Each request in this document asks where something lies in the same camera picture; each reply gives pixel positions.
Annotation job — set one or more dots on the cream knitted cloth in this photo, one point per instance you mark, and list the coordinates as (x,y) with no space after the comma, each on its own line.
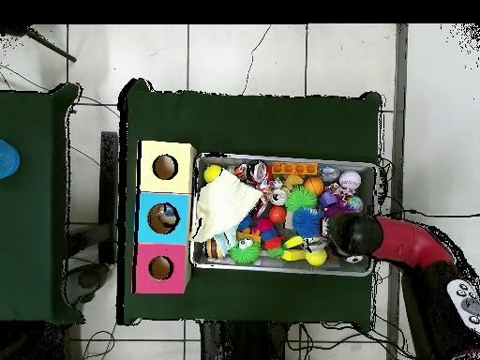
(225,206)

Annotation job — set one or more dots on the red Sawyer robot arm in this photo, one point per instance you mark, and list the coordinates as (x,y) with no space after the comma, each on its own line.
(405,240)

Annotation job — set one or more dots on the wooden box with three holes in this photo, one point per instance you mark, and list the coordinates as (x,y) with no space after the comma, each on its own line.
(165,187)

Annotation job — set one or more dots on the silver mesh bin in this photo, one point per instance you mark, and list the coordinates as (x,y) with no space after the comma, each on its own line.
(369,176)

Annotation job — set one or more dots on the crushed black can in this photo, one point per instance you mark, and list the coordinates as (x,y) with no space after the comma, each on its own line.
(257,170)

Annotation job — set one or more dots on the yellow smooth ball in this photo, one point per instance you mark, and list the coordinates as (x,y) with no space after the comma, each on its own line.
(212,173)

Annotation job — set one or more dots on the green spiky toy with eyes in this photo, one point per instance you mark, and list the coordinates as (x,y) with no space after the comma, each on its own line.
(244,252)

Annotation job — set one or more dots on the wooden yo-yo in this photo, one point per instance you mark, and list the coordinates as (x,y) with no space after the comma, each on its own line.
(213,248)

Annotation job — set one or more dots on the small green spiky ball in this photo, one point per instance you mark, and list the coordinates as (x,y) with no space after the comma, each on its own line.
(300,198)

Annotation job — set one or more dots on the orange toy building brick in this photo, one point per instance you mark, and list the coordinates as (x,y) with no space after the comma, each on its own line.
(294,168)

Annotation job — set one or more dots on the large blue spiky ball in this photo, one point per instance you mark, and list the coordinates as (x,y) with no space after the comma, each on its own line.
(306,223)

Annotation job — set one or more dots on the small orange basketball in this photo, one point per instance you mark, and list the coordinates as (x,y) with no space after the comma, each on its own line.
(314,185)

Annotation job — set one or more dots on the dark green table cloth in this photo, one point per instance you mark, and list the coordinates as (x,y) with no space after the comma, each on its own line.
(262,123)

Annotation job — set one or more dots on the white baseball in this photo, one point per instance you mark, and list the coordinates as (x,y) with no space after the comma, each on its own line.
(350,180)

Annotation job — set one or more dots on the small globe ball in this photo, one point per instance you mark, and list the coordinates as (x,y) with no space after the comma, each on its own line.
(356,203)

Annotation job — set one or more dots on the black stand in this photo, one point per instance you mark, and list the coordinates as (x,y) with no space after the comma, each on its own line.
(108,187)

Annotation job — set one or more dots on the green covered side table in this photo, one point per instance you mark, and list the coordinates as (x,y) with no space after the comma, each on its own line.
(33,225)

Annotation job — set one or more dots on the blue roll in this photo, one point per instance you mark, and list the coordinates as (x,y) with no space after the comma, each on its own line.
(7,159)

